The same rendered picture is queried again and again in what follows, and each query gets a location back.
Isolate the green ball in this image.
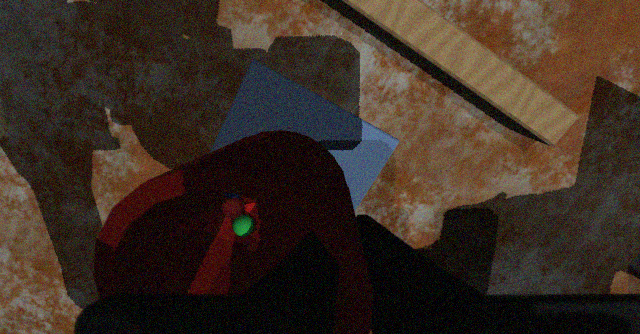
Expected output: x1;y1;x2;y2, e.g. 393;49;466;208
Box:
232;214;255;237

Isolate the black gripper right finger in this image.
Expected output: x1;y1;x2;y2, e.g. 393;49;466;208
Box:
356;215;640;334

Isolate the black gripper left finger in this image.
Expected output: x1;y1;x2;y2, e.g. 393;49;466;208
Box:
74;231;339;334

